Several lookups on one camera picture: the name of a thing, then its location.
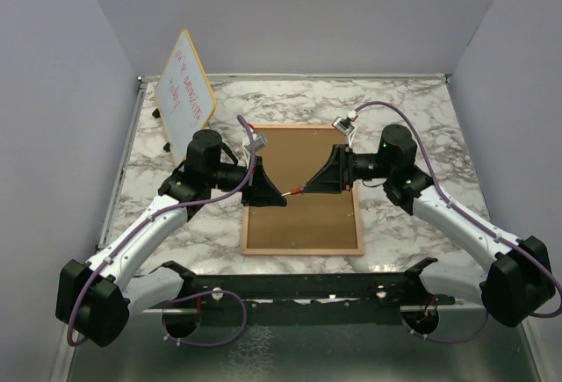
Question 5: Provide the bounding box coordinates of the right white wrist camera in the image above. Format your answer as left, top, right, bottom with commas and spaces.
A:
332, 110, 358, 148

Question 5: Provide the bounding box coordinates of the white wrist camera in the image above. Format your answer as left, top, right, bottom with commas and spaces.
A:
242, 131, 268, 153
332, 110, 358, 148

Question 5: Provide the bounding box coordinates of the small yellow-framed whiteboard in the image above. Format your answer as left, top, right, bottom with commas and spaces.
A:
155, 29, 217, 165

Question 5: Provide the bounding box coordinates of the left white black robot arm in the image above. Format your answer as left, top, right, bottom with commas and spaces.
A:
55, 127, 287, 347

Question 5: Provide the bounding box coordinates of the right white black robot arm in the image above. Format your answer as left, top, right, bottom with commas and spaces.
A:
303, 125, 555, 328

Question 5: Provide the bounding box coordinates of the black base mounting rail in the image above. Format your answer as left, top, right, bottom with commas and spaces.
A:
164, 263, 454, 328

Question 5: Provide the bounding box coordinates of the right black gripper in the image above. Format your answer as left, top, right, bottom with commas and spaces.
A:
305, 144, 394, 194

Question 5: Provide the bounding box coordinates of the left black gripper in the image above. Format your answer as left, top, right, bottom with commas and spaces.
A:
207, 154, 287, 205

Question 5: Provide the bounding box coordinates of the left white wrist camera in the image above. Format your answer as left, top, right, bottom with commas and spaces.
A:
242, 131, 268, 153

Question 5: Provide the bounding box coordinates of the blue red screwdriver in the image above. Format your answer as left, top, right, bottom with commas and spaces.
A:
283, 186, 305, 197

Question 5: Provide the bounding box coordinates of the pink picture frame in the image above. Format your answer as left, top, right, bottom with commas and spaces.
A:
241, 124, 364, 256

